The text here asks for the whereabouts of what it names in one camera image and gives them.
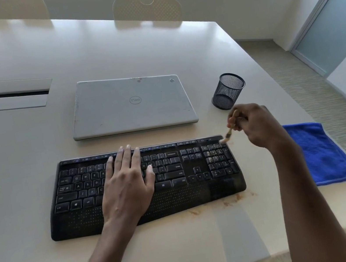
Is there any small wooden brush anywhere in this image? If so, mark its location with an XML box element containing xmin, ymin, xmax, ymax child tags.
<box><xmin>214</xmin><ymin>109</ymin><xmax>243</xmax><ymax>144</ymax></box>

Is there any person's right forearm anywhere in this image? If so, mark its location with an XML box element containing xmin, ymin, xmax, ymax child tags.
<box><xmin>267</xmin><ymin>131</ymin><xmax>346</xmax><ymax>262</ymax></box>

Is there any black keyboard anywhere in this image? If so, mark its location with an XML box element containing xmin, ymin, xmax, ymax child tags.
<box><xmin>38</xmin><ymin>130</ymin><xmax>251</xmax><ymax>243</ymax></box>

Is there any person's left hand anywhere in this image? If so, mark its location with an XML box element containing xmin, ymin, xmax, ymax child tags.
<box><xmin>91</xmin><ymin>141</ymin><xmax>164</xmax><ymax>233</ymax></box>

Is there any silver laptop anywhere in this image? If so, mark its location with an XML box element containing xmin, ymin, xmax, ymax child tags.
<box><xmin>63</xmin><ymin>62</ymin><xmax>200</xmax><ymax>144</ymax></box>

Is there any blue microfibre cloth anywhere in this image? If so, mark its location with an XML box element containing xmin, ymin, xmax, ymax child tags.
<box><xmin>282</xmin><ymin>114</ymin><xmax>346</xmax><ymax>191</ymax></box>

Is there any person's right hand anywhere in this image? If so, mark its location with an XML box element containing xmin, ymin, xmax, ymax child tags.
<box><xmin>224</xmin><ymin>95</ymin><xmax>300</xmax><ymax>161</ymax></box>

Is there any black mesh pen holder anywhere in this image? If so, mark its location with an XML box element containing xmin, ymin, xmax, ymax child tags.
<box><xmin>207</xmin><ymin>70</ymin><xmax>250</xmax><ymax>113</ymax></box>

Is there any grey desk cable slot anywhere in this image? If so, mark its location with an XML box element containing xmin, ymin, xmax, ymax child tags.
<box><xmin>0</xmin><ymin>67</ymin><xmax>57</xmax><ymax>115</ymax></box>

